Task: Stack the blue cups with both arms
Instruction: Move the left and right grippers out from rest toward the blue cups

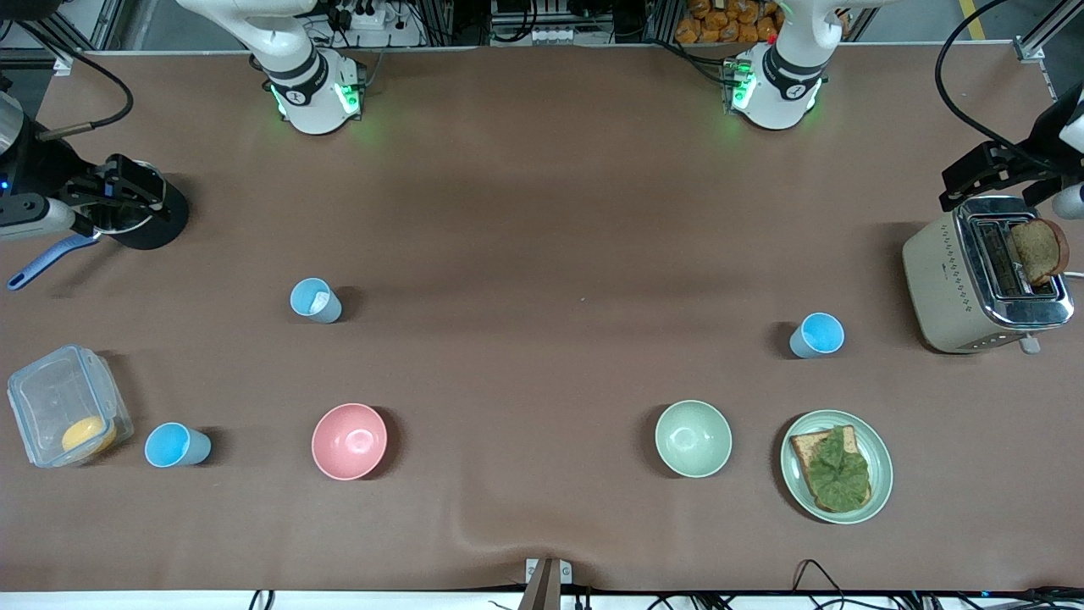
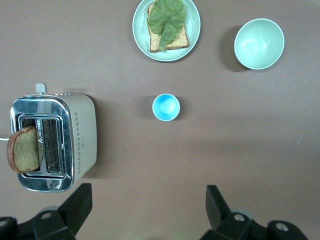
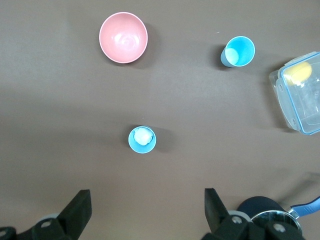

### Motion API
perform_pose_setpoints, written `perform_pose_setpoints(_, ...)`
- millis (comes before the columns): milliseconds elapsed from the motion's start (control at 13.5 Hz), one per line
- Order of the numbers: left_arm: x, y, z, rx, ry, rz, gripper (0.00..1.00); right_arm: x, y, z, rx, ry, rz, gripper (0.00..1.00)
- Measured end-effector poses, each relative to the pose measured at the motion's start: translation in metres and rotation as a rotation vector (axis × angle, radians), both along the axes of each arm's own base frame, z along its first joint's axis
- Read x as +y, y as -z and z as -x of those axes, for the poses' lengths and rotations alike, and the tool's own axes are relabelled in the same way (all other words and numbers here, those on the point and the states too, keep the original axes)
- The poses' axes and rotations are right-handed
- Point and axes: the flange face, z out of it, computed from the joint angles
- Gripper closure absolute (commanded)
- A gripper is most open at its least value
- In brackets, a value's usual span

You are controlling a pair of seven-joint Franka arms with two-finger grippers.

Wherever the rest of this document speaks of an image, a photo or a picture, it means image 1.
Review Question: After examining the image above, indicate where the black pan with blue handle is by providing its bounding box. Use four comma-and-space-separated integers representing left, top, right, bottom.
7, 174, 191, 292

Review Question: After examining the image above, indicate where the green lettuce leaf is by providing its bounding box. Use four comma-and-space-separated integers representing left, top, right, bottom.
803, 426, 871, 512

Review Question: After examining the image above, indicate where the metal table clamp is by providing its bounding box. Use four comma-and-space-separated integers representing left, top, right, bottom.
518, 557, 573, 610

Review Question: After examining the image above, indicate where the thin black cable loop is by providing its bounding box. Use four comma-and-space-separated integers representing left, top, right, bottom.
791, 558, 849, 610

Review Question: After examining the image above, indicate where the clear plastic food container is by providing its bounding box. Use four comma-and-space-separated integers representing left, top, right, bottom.
7, 344, 135, 469

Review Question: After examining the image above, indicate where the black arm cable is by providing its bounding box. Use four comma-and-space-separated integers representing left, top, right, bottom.
8, 17, 135, 142
934, 0, 1084, 175

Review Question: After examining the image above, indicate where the bag of orange bread rolls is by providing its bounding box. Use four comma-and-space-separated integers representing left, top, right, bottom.
675, 0, 782, 46

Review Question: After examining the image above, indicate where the beige and chrome toaster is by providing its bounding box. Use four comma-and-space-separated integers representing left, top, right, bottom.
901, 196, 1076, 355

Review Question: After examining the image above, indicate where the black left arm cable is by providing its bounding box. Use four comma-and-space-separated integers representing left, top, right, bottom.
934, 0, 1084, 175

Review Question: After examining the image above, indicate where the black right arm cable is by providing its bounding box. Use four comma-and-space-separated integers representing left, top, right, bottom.
8, 17, 135, 142

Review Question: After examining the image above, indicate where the yellow round food piece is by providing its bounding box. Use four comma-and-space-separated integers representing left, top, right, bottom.
61, 415, 118, 456

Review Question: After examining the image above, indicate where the pink bowl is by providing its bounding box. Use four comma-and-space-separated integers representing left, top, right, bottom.
311, 402, 389, 481

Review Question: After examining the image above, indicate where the blue cup holding white tissue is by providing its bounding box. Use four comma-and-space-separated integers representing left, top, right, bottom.
290, 277, 344, 324

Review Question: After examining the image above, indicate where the pale green bowl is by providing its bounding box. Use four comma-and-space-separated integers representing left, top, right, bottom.
655, 399, 733, 479

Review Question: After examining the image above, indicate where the pale green plate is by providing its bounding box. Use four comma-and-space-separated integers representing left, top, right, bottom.
780, 409, 894, 525

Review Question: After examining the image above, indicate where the brown toast slice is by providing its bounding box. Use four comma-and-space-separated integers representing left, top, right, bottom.
1009, 218, 1070, 286

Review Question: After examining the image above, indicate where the bread slice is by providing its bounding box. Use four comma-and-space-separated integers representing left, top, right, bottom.
789, 425, 873, 513

